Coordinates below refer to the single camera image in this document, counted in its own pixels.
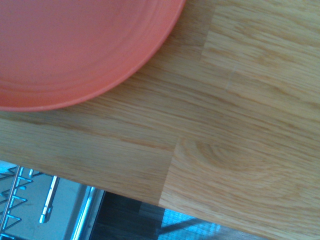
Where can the orange red plastic plate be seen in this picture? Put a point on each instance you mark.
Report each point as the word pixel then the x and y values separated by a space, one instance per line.
pixel 62 50

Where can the grey dishwasher door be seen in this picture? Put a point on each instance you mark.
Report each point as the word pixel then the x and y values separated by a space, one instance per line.
pixel 68 202

